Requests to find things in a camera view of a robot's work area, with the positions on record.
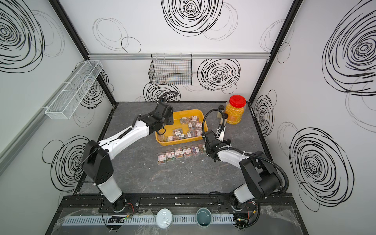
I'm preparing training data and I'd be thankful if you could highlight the red lid corn jar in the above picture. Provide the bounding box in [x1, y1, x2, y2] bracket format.
[225, 95, 246, 125]

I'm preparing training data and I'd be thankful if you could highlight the grey green cup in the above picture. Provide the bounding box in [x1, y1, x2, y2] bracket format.
[196, 208, 212, 228]

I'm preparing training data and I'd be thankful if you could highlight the tilted paper clip box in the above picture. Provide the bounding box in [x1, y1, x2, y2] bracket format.
[157, 134, 165, 143]

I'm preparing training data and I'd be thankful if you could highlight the clear paper clip box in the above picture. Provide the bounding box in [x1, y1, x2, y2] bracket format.
[182, 146, 193, 158]
[174, 148, 184, 159]
[166, 150, 176, 162]
[191, 146, 201, 156]
[157, 153, 166, 165]
[198, 144, 206, 154]

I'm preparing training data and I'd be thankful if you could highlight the white slotted cable duct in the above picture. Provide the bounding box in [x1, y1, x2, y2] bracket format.
[61, 214, 235, 226]

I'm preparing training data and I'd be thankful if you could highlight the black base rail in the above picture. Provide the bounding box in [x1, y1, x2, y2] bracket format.
[58, 193, 296, 213]

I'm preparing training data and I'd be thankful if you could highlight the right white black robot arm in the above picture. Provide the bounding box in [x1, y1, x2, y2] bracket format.
[202, 131, 289, 210]

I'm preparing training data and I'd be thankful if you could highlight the yellow plastic storage tray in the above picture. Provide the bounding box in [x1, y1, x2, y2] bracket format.
[154, 109, 208, 146]

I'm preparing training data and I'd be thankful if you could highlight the rear black cap spice bottle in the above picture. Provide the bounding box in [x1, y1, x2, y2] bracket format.
[217, 105, 225, 118]

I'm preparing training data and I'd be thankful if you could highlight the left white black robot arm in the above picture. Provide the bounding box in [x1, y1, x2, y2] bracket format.
[82, 100, 174, 212]

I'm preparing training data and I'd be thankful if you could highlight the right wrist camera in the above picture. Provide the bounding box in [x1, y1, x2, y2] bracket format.
[216, 124, 226, 142]

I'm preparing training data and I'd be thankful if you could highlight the black wire wall basket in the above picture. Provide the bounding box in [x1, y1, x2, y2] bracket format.
[148, 53, 193, 85]

